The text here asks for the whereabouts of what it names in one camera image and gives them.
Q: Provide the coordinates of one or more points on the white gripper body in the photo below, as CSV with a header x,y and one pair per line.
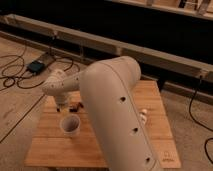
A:
x,y
62,100

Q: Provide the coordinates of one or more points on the black eraser block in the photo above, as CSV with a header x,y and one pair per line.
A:
x,y
74,108

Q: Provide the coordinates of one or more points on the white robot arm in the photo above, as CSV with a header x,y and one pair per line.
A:
x,y
105,88

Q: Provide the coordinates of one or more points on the black power adapter box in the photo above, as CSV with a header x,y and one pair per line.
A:
x,y
35,67

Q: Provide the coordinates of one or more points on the white lotion bottle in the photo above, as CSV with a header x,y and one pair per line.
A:
x,y
143,115

